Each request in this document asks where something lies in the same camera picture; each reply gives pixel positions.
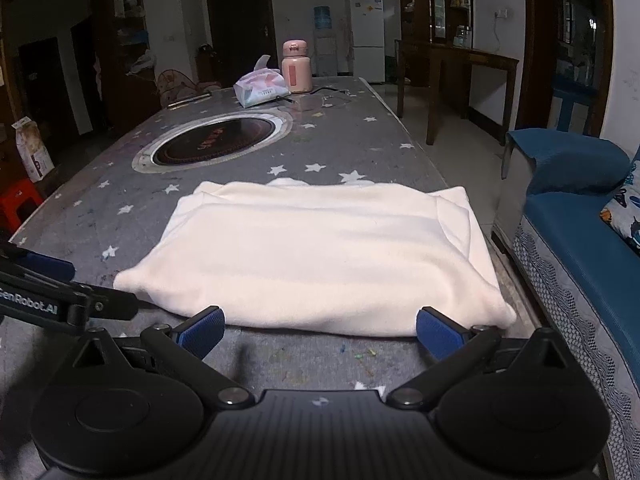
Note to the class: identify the floor fan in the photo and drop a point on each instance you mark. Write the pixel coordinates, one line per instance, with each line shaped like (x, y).
(175, 85)

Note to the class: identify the dark wooden side table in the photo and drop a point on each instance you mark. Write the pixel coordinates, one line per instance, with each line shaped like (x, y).
(470, 57)

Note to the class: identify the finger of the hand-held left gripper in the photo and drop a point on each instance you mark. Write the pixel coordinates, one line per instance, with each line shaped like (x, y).
(112, 305)
(47, 266)

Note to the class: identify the dark wooden door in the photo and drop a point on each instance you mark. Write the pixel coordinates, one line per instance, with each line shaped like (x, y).
(240, 20)

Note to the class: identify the silver metal bar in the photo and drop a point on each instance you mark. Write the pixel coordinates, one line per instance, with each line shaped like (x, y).
(189, 100)

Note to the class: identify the pink thermos bottle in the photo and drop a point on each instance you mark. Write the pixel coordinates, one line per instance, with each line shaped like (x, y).
(297, 72)

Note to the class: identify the pink tissue pack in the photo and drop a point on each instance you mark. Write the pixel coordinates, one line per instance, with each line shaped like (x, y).
(260, 87)

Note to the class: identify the butterfly print cushion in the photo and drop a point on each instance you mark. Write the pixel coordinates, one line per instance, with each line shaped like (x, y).
(627, 210)

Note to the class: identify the white wall socket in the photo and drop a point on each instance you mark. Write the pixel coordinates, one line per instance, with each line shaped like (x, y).
(503, 13)

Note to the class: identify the cream white garment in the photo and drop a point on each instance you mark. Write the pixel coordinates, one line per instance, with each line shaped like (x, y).
(310, 260)

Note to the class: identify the wooden glass display cabinet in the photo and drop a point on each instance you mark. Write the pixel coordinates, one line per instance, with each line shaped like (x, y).
(417, 5)

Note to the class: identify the round built-in induction cooktop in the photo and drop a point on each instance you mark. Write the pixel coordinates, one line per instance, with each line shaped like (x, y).
(215, 142)

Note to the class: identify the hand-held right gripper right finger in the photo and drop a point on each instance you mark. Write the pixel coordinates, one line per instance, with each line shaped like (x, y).
(439, 331)

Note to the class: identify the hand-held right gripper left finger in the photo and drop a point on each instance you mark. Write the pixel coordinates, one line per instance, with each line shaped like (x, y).
(202, 329)

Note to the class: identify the red plastic stool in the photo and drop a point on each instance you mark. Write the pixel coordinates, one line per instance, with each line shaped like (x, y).
(20, 197)

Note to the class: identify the blue water jug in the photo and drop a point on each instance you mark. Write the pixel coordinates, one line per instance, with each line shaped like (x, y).
(323, 19)

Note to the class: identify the dark wooden door frame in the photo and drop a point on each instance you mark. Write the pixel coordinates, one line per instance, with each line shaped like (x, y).
(532, 35)

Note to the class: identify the blue sofa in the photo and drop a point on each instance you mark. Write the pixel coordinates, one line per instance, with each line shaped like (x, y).
(565, 240)

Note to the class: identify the grey star print tablecloth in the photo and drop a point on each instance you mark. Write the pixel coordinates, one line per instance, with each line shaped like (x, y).
(350, 135)

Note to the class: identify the white water dispenser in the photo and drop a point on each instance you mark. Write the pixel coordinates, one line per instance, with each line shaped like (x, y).
(326, 55)

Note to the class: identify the paper bag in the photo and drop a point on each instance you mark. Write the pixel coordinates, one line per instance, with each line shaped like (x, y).
(32, 150)

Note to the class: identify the wooden shelf unit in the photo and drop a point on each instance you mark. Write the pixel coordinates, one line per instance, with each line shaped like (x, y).
(130, 60)

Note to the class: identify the wooden arch doorway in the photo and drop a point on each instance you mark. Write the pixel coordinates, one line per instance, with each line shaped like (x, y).
(10, 35)

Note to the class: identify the blue cabinet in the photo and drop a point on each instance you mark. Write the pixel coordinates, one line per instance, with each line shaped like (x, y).
(572, 110)

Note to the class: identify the white refrigerator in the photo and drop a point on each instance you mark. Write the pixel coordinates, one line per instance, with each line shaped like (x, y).
(367, 35)

